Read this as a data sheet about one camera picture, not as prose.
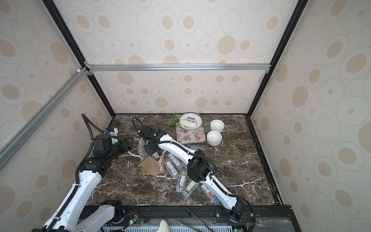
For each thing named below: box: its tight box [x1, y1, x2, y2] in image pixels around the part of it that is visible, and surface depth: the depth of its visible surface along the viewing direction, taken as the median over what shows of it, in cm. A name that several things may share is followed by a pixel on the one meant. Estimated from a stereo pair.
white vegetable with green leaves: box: [168, 113, 197, 129], surface depth 112 cm
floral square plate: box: [175, 124, 207, 145], surface depth 109 cm
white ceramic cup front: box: [206, 130, 223, 147], surface depth 105 cm
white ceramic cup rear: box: [209, 118, 226, 133], surface depth 112 cm
